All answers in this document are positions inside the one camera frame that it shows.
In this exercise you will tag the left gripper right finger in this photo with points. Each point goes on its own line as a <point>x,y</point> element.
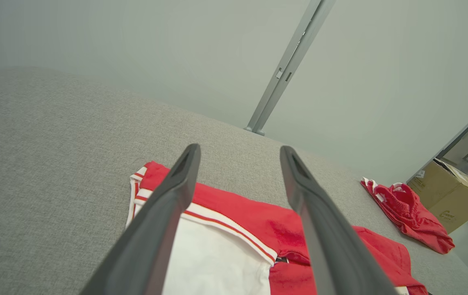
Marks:
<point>332,250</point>

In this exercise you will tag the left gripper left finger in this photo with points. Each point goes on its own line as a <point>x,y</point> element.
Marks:
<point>152,246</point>

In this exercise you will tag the red and white jersey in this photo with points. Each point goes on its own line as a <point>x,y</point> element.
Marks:
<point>234,229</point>

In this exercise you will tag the red shorts with white trim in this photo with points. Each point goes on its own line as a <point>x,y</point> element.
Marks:
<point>414,217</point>

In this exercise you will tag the brown cardboard box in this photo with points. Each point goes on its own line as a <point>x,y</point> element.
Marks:
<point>447,196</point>

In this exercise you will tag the grey metal bracket right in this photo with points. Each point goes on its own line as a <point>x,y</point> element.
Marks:
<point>467,129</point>

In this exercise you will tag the grey metal post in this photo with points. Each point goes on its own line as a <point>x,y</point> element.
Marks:
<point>287,69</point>

